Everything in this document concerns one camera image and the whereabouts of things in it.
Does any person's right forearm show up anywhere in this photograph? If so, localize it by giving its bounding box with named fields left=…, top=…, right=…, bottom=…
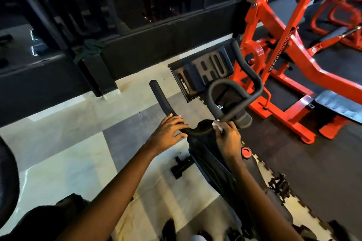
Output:
left=227, top=153, right=306, bottom=241

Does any person's left forearm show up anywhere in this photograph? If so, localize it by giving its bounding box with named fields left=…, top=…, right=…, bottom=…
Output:
left=57, top=145, right=158, bottom=241

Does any red lever gym machine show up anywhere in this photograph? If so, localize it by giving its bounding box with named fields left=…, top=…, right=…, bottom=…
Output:
left=308, top=0, right=362, bottom=52

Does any person's bare foot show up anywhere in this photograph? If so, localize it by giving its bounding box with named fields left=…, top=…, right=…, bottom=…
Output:
left=161, top=218, right=177, bottom=241
left=197, top=230, right=213, bottom=241

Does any person's right hand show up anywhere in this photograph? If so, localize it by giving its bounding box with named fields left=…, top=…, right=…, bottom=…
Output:
left=215, top=119, right=244, bottom=163

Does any small white wipe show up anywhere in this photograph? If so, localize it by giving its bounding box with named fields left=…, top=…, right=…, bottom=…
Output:
left=212, top=119, right=225, bottom=134

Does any person's left hand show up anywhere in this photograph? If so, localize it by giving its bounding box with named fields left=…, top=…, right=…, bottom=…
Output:
left=143, top=114, right=191, bottom=158

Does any black interlocking foam mat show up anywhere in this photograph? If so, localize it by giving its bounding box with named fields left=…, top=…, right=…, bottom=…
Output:
left=240, top=0, right=362, bottom=241

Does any dark green hanging cloth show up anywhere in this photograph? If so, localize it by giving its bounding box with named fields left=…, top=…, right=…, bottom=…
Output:
left=72, top=37, right=106, bottom=65

